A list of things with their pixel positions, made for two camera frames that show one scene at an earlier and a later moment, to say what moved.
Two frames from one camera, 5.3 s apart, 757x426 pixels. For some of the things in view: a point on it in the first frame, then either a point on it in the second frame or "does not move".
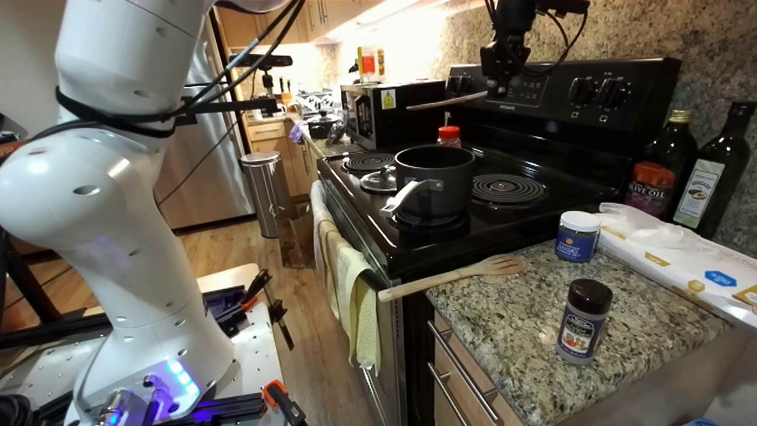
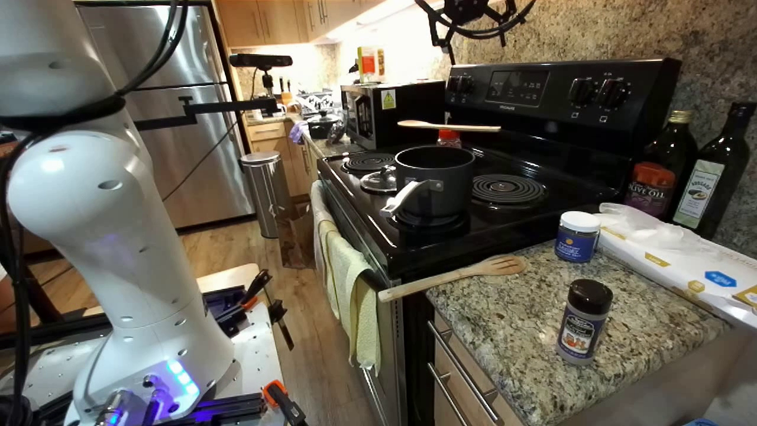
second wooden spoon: (503, 267) does not move
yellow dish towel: (349, 280) does not move
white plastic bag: (682, 256) does not move
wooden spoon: (439, 102) to (453, 126)
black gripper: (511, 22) to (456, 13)
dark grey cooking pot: (442, 179) does not move
